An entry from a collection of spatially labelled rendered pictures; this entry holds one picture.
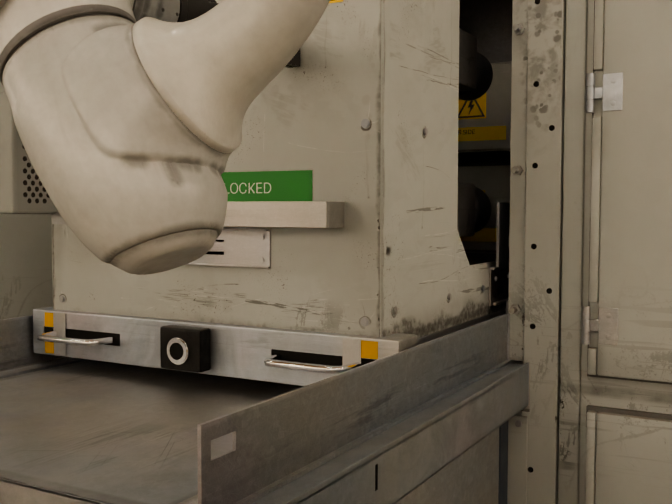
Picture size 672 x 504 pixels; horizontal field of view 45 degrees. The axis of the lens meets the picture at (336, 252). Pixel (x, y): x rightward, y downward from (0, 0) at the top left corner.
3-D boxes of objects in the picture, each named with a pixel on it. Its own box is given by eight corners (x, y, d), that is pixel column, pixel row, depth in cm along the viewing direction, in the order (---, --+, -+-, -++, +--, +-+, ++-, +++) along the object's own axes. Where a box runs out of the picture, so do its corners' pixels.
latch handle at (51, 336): (92, 347, 100) (92, 341, 100) (30, 340, 105) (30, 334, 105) (122, 341, 104) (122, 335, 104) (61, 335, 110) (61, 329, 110)
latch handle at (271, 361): (344, 376, 83) (344, 368, 83) (255, 365, 88) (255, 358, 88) (367, 367, 88) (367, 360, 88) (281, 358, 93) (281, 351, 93)
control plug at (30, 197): (12, 214, 97) (10, 64, 96) (-15, 213, 99) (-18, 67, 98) (63, 213, 104) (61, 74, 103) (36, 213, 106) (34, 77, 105)
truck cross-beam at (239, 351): (398, 398, 85) (398, 340, 84) (32, 353, 111) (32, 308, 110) (417, 389, 89) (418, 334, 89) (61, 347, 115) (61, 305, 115)
